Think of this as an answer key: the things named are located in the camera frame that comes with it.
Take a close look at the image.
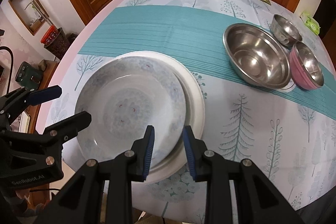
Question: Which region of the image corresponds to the white floral ceramic plate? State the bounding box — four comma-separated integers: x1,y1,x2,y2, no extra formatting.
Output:
75,56,186,167

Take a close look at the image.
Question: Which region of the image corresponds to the white paper plate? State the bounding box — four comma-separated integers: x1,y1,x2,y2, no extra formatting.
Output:
115,51,206,184

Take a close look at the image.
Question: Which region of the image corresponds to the pink steel-lined bowl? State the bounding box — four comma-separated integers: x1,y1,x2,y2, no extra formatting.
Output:
289,42,324,91

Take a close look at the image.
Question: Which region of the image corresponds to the large steel bowl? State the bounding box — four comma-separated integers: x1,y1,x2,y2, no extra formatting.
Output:
223,23,291,89

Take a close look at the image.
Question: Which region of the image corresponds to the small steel bowl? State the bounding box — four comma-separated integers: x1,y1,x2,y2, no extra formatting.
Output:
270,14,302,48

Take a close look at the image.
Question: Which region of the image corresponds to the wooden side table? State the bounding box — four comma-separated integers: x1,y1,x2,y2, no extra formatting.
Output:
24,60,60,204

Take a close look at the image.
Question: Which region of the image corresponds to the tree-print tablecloth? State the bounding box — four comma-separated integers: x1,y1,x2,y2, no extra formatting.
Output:
36,0,335,223

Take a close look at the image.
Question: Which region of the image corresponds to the green wet wipes pack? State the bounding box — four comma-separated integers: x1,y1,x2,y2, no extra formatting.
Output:
300,11,320,35

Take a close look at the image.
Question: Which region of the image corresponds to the black cable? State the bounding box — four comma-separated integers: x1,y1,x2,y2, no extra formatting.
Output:
0,46,14,95

